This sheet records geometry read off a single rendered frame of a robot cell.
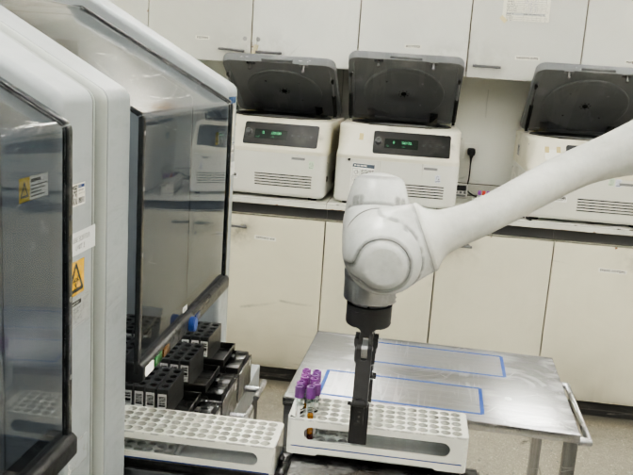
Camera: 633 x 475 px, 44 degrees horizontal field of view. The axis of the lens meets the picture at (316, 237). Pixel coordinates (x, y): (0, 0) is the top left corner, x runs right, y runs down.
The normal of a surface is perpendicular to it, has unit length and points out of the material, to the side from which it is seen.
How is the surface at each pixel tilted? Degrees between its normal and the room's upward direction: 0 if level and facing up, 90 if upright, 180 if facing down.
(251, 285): 90
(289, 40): 90
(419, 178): 90
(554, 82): 142
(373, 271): 92
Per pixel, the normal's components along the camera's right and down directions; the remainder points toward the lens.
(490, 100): -0.13, 0.19
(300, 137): -0.10, -0.34
